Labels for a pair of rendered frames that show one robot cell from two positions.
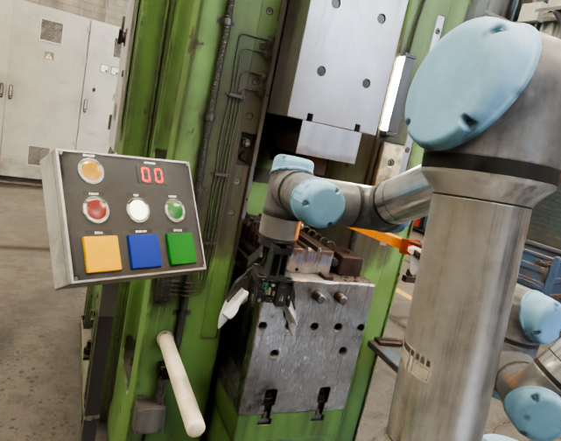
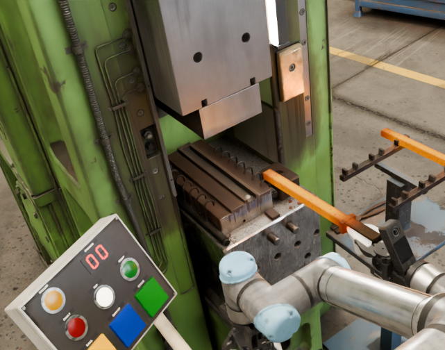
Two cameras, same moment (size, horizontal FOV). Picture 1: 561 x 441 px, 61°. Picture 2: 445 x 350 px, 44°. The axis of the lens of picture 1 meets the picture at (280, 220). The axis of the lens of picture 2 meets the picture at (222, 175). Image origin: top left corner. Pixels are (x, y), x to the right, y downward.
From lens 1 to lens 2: 0.73 m
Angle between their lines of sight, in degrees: 25
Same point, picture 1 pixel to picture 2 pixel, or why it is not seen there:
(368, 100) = (254, 50)
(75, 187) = (52, 324)
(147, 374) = (152, 341)
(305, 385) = not seen: hidden behind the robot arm
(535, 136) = not seen: outside the picture
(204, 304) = (173, 272)
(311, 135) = (212, 116)
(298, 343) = (269, 274)
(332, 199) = (289, 323)
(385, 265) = (317, 148)
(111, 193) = (78, 303)
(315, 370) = not seen: hidden behind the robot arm
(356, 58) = (227, 21)
